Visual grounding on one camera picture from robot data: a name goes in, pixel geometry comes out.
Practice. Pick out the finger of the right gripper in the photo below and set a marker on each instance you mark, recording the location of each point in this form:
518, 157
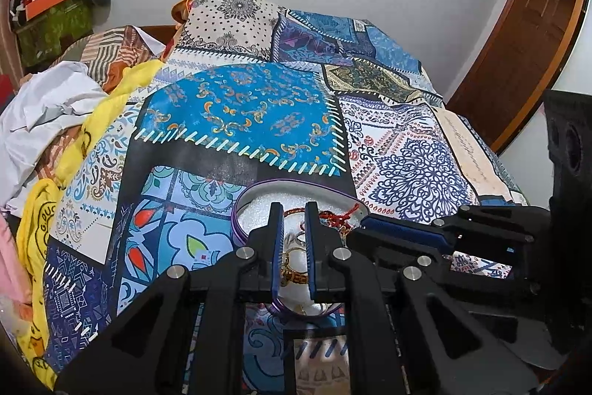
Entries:
395, 244
494, 201

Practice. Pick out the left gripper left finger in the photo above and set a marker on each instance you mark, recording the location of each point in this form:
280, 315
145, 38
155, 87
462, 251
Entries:
267, 241

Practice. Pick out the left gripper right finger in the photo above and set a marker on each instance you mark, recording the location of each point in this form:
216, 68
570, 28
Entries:
324, 281

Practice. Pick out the brown wooden door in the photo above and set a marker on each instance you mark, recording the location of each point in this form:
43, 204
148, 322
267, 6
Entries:
521, 58

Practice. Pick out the patchwork blue bedspread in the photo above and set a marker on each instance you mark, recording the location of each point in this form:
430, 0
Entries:
250, 91

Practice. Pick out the pink plush item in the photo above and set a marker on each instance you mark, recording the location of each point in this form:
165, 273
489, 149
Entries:
15, 284

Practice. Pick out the white crumpled cloth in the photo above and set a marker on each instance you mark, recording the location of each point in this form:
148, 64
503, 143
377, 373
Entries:
44, 106

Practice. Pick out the orange box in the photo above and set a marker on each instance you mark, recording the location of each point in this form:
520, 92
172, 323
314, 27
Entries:
37, 7

